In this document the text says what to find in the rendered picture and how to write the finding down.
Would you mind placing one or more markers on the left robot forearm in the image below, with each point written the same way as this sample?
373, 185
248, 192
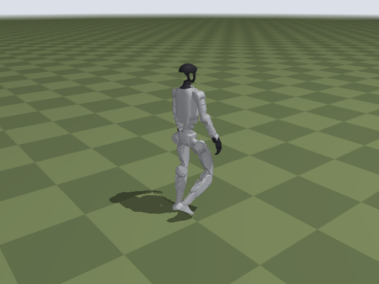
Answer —
179, 125

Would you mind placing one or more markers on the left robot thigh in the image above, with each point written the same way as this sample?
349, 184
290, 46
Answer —
183, 154

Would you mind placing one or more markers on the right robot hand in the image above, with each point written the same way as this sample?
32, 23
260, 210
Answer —
218, 145

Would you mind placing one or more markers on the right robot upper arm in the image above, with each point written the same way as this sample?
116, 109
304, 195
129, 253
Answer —
199, 97

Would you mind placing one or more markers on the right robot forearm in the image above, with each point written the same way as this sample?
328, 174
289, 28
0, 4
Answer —
209, 126

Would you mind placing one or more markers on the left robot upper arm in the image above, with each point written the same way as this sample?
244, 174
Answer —
173, 102

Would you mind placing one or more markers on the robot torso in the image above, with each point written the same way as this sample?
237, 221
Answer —
187, 113

